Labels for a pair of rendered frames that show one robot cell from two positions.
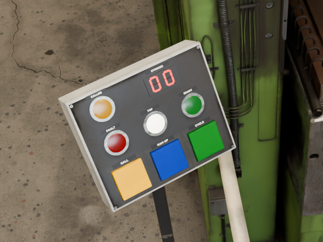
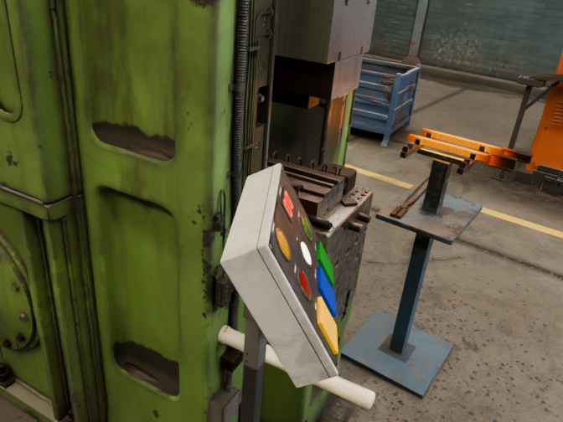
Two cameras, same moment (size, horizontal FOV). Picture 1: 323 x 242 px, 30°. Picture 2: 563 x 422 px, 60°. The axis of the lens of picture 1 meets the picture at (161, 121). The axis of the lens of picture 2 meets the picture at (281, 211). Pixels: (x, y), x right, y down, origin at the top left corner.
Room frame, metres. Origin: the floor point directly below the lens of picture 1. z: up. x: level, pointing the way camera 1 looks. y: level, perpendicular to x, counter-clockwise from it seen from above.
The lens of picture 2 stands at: (0.66, 0.76, 1.57)
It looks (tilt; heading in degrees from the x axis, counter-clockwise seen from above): 27 degrees down; 294
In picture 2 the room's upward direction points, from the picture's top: 5 degrees clockwise
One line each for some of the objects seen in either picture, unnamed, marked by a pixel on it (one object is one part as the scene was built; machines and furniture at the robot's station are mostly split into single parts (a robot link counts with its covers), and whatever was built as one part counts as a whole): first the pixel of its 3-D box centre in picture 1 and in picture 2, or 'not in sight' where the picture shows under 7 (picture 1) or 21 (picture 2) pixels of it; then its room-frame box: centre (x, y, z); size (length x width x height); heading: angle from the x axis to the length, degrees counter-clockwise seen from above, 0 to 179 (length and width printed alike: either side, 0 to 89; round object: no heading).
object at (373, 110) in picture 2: not in sight; (353, 93); (2.23, -4.46, 0.36); 1.20 x 0.80 x 0.72; 176
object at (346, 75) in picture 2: not in sight; (278, 63); (1.28, -0.53, 1.32); 0.42 x 0.20 x 0.10; 178
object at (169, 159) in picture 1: (168, 159); (323, 291); (0.89, 0.00, 1.01); 0.07 x 0.05 x 0.07; 113
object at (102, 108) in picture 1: (102, 109); (282, 244); (0.93, 0.12, 1.16); 0.05 x 0.03 x 0.04; 88
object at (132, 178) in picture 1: (131, 178); (325, 325); (0.85, 0.09, 1.01); 0.07 x 0.05 x 0.07; 113
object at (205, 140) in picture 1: (205, 140); (323, 264); (0.93, -0.10, 1.01); 0.07 x 0.05 x 0.07; 113
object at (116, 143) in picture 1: (116, 142); (304, 284); (0.89, 0.11, 1.09); 0.05 x 0.03 x 0.04; 88
